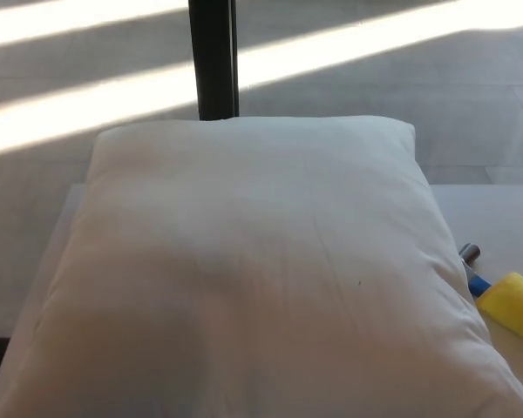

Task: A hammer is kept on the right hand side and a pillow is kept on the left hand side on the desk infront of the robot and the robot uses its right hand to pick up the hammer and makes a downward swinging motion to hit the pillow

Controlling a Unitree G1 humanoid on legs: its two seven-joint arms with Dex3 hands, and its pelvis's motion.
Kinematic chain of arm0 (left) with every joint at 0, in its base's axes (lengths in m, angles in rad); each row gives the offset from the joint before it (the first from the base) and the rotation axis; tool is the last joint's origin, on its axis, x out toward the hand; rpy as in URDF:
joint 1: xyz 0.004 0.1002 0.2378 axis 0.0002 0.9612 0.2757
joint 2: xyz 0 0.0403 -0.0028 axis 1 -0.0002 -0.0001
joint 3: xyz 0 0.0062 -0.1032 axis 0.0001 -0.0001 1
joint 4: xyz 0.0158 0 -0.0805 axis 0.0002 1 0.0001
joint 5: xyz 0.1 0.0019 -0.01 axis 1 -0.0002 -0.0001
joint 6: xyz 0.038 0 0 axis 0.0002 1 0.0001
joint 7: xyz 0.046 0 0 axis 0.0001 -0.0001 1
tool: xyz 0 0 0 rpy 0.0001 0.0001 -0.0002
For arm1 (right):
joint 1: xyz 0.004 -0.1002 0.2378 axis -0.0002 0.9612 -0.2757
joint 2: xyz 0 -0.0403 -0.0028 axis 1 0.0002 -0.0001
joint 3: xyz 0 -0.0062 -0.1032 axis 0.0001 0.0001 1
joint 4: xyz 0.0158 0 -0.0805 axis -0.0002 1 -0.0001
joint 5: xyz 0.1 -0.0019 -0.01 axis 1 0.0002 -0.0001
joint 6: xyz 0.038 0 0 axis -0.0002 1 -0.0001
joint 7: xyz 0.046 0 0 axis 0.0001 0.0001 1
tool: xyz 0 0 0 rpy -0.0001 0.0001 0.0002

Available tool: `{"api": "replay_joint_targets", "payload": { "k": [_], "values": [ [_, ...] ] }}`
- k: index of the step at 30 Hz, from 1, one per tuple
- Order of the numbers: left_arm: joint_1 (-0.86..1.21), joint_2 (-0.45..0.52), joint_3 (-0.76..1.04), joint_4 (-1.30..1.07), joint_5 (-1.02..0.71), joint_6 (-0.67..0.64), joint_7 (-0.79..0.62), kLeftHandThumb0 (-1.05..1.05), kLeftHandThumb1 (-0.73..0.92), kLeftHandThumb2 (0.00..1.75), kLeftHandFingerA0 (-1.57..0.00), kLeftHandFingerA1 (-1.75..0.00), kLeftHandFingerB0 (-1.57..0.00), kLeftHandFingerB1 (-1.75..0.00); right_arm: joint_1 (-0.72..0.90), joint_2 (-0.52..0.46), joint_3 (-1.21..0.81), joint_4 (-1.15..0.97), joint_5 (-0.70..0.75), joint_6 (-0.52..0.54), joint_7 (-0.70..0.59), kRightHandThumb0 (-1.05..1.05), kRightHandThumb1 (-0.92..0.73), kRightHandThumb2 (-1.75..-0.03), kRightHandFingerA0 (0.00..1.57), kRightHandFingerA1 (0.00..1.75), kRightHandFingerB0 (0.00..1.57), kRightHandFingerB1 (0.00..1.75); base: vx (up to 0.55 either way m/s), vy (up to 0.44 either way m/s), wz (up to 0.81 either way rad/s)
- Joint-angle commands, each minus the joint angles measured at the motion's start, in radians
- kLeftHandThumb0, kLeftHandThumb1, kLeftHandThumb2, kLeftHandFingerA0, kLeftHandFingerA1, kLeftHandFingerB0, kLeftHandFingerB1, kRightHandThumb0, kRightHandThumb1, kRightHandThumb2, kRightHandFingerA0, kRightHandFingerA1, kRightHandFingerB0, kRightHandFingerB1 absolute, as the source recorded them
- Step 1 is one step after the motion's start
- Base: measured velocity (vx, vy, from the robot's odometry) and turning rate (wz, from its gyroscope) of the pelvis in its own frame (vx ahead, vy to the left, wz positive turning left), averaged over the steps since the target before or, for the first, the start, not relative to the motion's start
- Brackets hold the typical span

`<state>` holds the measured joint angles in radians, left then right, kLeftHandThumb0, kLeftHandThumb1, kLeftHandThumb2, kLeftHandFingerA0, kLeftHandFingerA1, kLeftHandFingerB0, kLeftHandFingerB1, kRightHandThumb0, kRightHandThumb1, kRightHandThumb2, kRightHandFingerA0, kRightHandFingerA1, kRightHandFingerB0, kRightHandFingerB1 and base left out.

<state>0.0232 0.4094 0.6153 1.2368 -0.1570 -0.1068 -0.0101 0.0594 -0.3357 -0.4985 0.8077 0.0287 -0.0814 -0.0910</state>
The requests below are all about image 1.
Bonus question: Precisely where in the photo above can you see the white pillow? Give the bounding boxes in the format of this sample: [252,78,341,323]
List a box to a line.
[0,115,523,418]

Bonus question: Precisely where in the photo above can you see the black vertical post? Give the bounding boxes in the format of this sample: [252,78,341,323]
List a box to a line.
[187,0,241,123]

